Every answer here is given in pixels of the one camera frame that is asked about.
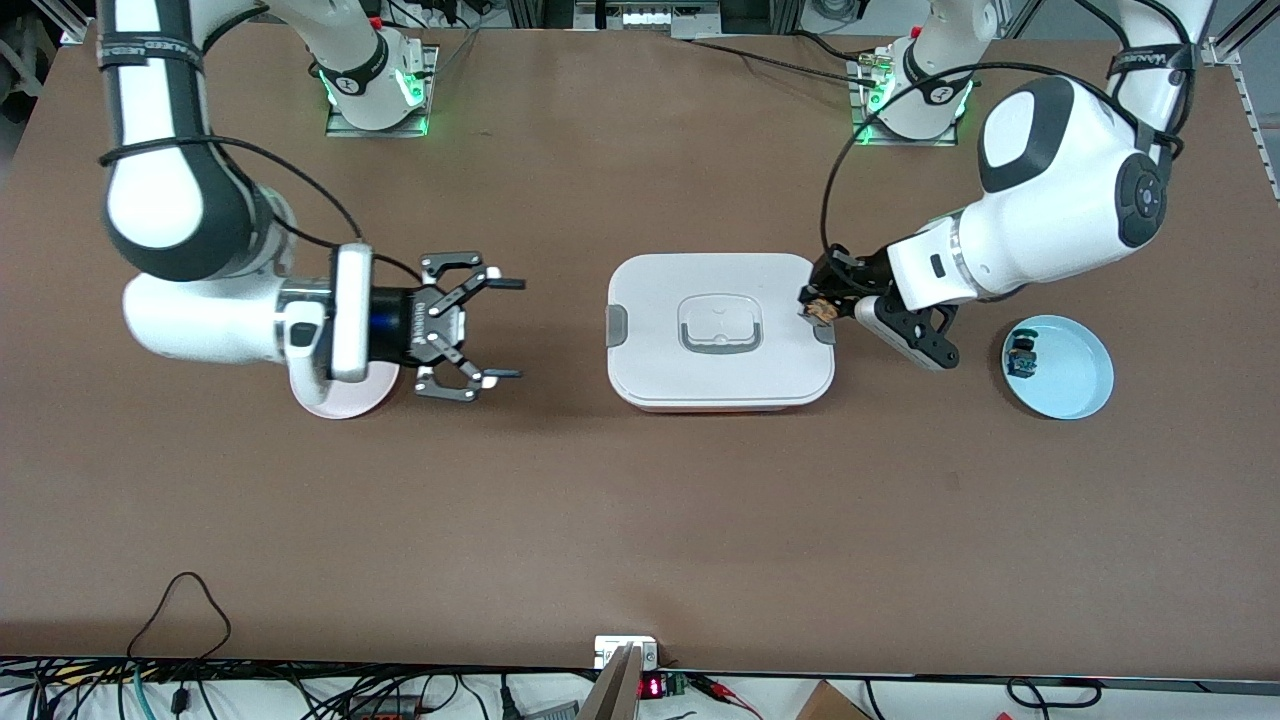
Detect black oval cable loop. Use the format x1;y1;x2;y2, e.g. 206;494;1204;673
1005;677;1104;710

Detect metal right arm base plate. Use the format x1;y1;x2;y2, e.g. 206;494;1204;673
325;44;441;139

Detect light blue round plate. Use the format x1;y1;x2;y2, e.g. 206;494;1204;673
1002;315;1115;421

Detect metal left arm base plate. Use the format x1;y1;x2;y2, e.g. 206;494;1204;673
847;55;959;148

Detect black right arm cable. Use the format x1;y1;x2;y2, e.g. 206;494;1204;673
98;134;428;283

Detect brown cardboard box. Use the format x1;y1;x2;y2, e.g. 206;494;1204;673
795;680;874;720

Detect white lidded box grey latches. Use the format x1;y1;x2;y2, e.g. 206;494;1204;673
605;252;837;414

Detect blue push-button switch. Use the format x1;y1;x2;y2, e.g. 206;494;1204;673
1007;328;1042;382

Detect aluminium frame rail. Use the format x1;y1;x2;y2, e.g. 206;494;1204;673
1198;0;1280;206

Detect small white bracket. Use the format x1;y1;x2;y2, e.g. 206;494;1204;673
594;636;660;670

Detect pink round plate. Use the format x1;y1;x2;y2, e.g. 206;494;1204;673
289;362;403;420

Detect black cable to arm base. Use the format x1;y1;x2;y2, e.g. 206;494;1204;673
672;30;893;89

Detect aluminium profile bar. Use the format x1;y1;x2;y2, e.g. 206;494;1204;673
578;643;644;720

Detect black looped cable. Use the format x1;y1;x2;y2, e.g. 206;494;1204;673
127;572;233;663

